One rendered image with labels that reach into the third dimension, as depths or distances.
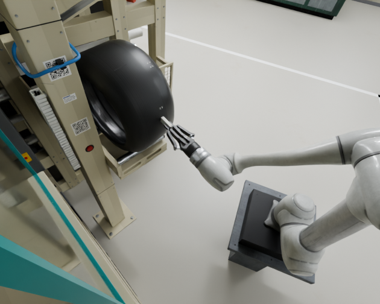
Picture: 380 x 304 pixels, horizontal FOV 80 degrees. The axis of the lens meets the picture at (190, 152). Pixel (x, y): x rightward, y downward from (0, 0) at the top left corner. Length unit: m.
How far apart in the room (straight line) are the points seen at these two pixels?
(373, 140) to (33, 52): 1.06
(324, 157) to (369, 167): 0.13
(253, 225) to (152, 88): 0.94
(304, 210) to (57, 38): 1.24
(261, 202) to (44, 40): 1.32
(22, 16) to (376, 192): 1.06
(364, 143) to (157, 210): 1.72
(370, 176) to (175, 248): 1.60
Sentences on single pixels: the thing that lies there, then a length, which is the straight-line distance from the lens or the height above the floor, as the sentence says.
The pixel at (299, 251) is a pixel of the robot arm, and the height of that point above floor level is 1.00.
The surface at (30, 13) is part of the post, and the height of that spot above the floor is 1.69.
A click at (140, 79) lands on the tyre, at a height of 1.39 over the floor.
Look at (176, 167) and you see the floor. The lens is 2.40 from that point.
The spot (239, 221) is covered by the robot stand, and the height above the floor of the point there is 0.65.
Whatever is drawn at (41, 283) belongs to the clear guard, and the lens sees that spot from 0.22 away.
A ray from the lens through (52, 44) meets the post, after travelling 0.91.
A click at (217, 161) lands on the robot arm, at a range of 0.98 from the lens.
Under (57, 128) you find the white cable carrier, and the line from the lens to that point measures 1.10.
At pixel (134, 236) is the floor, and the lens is 2.11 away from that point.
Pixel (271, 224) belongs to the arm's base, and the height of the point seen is 0.76.
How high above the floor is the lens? 2.01
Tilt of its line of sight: 52 degrees down
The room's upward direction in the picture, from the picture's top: 10 degrees clockwise
